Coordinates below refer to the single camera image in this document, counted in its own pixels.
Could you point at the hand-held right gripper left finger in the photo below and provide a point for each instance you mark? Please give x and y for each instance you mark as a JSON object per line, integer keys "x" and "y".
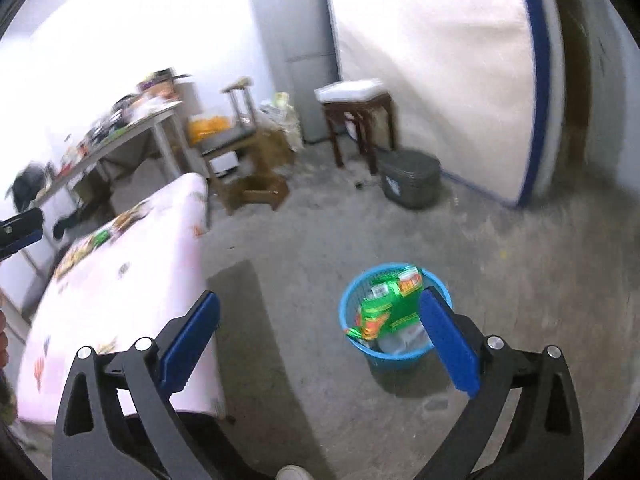
{"x": 190, "y": 340}

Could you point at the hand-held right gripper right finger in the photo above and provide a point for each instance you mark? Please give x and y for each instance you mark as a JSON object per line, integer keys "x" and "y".
{"x": 450, "y": 345}

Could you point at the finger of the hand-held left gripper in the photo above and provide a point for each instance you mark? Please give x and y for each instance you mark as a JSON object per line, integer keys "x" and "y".
{"x": 20, "y": 227}

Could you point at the blue plastic mesh waste basket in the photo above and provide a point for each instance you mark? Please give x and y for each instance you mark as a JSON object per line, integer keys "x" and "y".
{"x": 395, "y": 362}

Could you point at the green potato chip bag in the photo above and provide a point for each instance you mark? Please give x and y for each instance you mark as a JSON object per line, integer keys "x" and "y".
{"x": 385, "y": 310}

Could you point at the black cloth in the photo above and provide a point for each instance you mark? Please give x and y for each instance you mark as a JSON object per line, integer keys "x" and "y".
{"x": 70, "y": 222}

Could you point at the yellow snack packet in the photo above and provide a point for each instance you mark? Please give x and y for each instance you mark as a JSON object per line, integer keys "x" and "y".
{"x": 82, "y": 250}
{"x": 65, "y": 267}

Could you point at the green foil candy wrapper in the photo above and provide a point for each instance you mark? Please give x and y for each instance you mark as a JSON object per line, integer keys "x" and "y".
{"x": 102, "y": 237}

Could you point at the table with pink cloth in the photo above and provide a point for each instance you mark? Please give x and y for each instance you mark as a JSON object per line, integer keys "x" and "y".
{"x": 140, "y": 270}

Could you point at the gold foil wrapper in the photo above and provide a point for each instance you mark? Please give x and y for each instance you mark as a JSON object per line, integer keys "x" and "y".
{"x": 130, "y": 217}

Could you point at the grey desk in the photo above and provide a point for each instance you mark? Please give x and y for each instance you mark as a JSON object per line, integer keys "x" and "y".
{"x": 150, "y": 122}

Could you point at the person's white shoe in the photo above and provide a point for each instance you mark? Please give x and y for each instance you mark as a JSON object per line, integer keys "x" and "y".
{"x": 292, "y": 474}

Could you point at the grey rice cooker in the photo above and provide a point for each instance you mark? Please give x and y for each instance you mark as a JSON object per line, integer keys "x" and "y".
{"x": 410, "y": 180}

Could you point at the brown wooden crate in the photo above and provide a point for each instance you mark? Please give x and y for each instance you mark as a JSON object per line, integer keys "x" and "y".
{"x": 255, "y": 180}

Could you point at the pile of desk clutter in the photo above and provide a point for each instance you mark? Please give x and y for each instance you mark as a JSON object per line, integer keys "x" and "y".
{"x": 150, "y": 90}

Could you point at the wooden chair with black seat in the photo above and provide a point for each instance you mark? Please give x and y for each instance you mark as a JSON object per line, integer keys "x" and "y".
{"x": 222, "y": 139}

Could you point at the yellow plastic bag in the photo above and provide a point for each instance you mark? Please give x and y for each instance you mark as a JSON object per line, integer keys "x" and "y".
{"x": 207, "y": 127}

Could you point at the white and green bag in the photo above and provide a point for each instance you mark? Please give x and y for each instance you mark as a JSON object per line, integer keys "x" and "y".
{"x": 280, "y": 107}

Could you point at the dark wooden stool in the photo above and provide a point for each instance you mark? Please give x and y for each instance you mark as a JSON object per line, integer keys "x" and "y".
{"x": 350, "y": 105}

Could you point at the flat white box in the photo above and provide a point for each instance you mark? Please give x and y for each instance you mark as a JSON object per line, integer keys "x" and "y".
{"x": 350, "y": 91}

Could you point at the beige mattress with blue edge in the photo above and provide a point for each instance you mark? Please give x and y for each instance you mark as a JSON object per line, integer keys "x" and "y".
{"x": 450, "y": 60}

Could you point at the grey refrigerator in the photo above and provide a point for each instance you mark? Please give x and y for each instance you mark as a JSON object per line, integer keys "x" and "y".
{"x": 300, "y": 60}

